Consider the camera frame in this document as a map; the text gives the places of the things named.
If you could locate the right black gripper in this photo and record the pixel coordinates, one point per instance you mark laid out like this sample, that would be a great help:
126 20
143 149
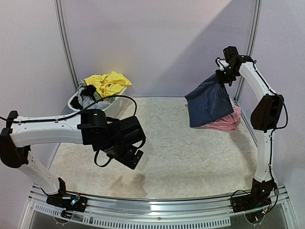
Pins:
224 78

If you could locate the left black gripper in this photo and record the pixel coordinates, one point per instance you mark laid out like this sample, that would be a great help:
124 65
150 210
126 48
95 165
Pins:
126 160

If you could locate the blue garment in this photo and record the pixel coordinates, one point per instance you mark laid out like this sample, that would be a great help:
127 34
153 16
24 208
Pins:
208 102

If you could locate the pink patterned shorts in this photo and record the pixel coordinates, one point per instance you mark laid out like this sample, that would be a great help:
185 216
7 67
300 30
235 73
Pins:
227 123

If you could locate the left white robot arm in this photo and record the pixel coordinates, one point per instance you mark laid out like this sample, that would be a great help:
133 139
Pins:
118 139

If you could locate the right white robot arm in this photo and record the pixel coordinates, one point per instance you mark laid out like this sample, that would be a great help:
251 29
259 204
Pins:
264 118

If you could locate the white plastic laundry basket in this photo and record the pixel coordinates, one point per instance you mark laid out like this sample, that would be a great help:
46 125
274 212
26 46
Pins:
112 110

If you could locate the grey garment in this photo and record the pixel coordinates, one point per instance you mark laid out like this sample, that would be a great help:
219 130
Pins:
95 101

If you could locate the yellow garment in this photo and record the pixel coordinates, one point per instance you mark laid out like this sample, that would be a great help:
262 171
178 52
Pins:
108 84

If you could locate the black garment in basket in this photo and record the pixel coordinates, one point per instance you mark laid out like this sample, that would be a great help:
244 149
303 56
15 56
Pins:
86 90

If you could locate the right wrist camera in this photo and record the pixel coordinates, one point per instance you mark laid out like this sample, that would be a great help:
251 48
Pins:
221 63

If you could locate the right aluminium frame post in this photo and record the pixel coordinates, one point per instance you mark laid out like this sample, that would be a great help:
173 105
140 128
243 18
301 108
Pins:
250 45

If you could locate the aluminium frame post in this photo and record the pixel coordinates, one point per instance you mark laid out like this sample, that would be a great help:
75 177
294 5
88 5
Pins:
65 42
250 45

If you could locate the aluminium front rail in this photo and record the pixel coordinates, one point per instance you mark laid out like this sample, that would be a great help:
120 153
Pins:
117 213

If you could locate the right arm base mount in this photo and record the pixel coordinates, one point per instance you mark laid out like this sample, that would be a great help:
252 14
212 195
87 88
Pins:
258 197

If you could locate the left aluminium frame post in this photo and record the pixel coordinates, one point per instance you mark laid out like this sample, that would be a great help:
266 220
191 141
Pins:
65 42

